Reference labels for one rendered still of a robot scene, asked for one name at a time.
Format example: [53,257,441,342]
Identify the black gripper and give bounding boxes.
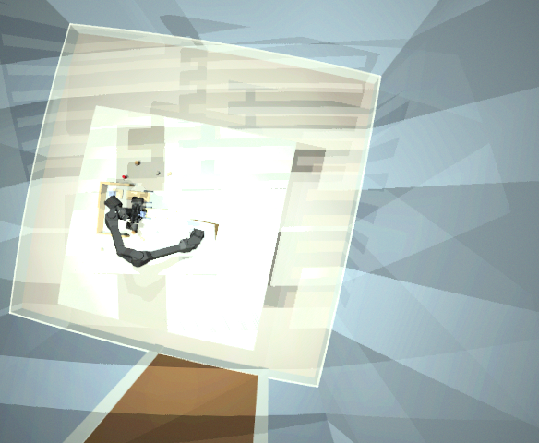
[126,197,145,231]

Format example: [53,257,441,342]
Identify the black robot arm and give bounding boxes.
[103,195,205,268]

